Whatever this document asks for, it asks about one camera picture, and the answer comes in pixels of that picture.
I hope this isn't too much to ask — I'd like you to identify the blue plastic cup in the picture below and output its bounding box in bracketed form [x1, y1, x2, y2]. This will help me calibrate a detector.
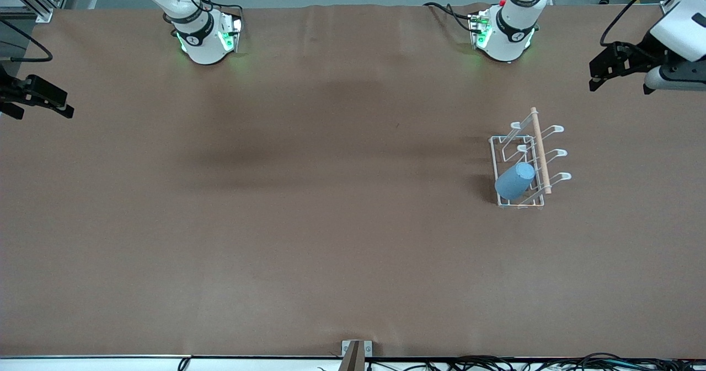
[494, 162, 536, 201]

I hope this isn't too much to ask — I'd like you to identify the brown table cover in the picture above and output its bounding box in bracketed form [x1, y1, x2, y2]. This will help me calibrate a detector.
[0, 3, 706, 359]

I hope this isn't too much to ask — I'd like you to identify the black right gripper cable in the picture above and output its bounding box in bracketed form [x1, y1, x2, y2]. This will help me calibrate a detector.
[0, 21, 54, 63]

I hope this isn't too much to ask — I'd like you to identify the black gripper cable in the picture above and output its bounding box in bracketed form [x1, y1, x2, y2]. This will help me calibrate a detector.
[0, 21, 54, 63]
[600, 0, 671, 46]

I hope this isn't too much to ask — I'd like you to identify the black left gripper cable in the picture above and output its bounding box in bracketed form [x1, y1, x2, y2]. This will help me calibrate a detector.
[600, 0, 671, 46]

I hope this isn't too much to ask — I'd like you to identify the white wire cup holder rack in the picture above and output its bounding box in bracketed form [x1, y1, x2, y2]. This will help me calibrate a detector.
[489, 107, 573, 210]

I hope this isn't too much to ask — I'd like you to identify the black left arm base cable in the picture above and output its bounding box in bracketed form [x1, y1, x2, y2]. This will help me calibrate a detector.
[424, 2, 476, 34]

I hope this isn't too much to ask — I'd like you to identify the black arm base cable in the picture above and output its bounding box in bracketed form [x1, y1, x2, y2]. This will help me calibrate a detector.
[424, 2, 476, 34]
[163, 0, 244, 27]

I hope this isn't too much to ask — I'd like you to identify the black right arm base cable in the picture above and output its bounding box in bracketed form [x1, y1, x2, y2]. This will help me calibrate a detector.
[163, 0, 244, 27]

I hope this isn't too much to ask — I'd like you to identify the grey metal table bracket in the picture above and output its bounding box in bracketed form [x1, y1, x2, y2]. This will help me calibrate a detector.
[341, 340, 373, 358]

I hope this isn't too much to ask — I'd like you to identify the brown post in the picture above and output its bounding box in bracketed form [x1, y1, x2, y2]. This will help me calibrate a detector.
[338, 341, 365, 371]

